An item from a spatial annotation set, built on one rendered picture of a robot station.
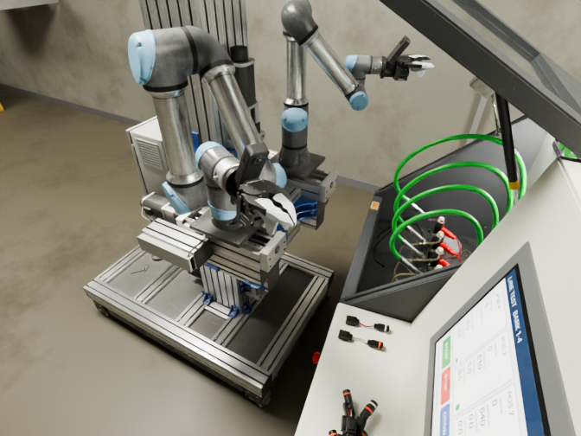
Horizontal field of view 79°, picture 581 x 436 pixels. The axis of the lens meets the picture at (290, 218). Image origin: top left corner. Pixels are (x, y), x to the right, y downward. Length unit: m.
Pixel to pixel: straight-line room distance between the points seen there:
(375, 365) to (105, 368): 1.67
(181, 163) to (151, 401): 1.40
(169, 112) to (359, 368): 0.84
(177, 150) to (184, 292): 1.29
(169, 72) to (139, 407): 1.67
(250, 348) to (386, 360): 1.03
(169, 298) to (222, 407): 0.67
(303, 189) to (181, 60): 0.87
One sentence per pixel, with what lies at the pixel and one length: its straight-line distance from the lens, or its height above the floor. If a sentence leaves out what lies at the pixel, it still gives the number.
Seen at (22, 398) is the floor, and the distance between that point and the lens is 2.47.
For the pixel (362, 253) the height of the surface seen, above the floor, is 0.95.
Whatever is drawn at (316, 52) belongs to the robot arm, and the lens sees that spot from 1.49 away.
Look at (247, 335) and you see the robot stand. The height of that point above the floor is 0.21.
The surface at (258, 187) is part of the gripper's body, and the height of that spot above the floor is 1.47.
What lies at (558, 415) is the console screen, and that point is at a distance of 0.55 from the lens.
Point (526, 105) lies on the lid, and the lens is 0.74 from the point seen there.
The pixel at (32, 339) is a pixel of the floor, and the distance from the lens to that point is 2.69.
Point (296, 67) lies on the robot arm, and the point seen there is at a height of 1.43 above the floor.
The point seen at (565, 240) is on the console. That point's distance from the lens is 0.66.
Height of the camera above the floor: 1.86
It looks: 38 degrees down
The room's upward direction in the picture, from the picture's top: straight up
